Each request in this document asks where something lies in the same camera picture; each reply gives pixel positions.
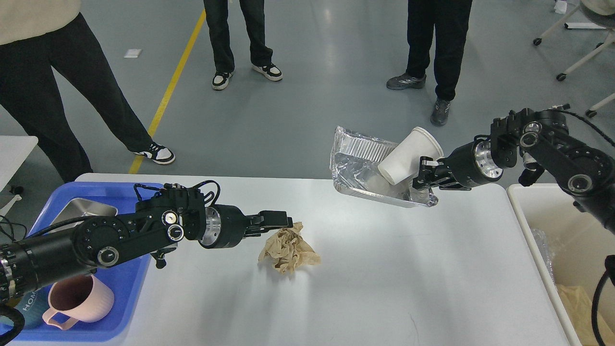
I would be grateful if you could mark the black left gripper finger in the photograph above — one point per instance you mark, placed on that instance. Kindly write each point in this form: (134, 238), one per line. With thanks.
(269, 217)
(263, 227)

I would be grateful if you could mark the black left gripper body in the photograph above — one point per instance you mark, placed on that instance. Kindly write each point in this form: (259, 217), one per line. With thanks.
(226, 226)

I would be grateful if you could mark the blue plastic tray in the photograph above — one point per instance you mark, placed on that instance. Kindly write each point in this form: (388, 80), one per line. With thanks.
(124, 280)

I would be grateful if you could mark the teal HOME mug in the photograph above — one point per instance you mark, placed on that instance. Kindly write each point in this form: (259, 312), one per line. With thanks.
(33, 306)

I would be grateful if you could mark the aluminium foil tray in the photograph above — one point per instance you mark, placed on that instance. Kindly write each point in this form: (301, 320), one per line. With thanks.
(354, 161)

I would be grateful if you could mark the white plastic bin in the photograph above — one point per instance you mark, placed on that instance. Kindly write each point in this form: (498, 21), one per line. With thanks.
(569, 247)

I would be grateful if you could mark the person with grey shoes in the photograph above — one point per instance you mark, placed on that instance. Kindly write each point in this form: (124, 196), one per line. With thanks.
(446, 23)

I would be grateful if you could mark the square stainless steel dish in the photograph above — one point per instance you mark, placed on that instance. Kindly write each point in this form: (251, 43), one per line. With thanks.
(81, 207)

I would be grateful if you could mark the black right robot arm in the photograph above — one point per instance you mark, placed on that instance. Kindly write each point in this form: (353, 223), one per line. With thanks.
(542, 140)

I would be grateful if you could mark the pink ribbed mug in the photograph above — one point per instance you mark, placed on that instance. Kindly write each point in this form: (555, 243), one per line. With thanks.
(80, 298)

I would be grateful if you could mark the cream paper cup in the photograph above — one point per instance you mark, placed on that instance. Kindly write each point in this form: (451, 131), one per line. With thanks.
(403, 162)

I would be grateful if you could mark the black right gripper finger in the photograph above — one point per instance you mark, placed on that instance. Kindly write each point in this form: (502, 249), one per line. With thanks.
(430, 167)
(423, 182)

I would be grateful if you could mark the brown paper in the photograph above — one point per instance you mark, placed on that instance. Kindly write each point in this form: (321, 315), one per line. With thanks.
(287, 250)

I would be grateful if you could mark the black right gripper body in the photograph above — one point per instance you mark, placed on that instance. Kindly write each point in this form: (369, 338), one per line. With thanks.
(470, 166)

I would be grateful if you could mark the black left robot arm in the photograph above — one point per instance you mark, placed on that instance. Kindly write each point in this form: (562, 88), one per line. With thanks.
(83, 244)

